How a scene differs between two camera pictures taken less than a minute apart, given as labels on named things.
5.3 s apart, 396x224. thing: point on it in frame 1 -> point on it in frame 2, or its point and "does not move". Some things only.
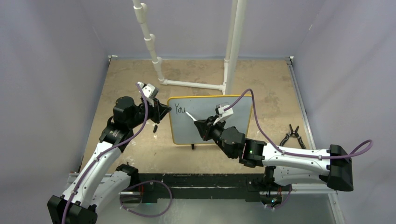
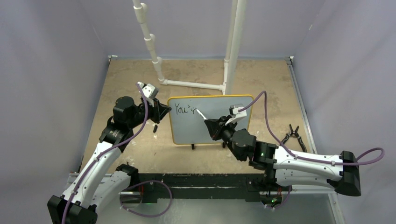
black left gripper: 159,111 does not move
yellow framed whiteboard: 181,129 does not move
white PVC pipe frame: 236,15 does not move
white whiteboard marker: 190,115 -> 201,114
